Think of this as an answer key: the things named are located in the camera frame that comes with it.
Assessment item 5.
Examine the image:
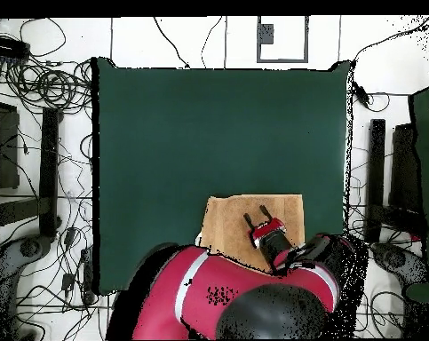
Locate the tan terry towel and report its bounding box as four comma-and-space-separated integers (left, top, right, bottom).
195, 194, 306, 274

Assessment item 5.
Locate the dark green table cloth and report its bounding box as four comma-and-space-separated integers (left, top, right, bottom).
91, 56, 354, 296

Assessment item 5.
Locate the grey office chair base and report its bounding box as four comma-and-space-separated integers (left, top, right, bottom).
371, 242, 429, 285
0, 235, 53, 340

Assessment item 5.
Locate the black box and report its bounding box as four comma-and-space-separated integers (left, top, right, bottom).
0, 100, 20, 190
389, 122, 423, 214

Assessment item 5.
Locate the black power strip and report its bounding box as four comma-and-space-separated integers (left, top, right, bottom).
0, 34, 31, 59

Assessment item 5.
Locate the black stand frame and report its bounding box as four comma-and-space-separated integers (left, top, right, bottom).
363, 118, 428, 244
0, 107, 62, 238

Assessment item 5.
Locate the black cable with plug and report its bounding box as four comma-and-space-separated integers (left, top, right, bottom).
152, 16, 191, 69

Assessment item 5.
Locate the grey floor hatch frame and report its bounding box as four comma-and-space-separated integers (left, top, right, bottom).
256, 15, 310, 64

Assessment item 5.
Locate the tangle of black cables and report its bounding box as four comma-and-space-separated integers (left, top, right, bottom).
0, 56, 94, 115

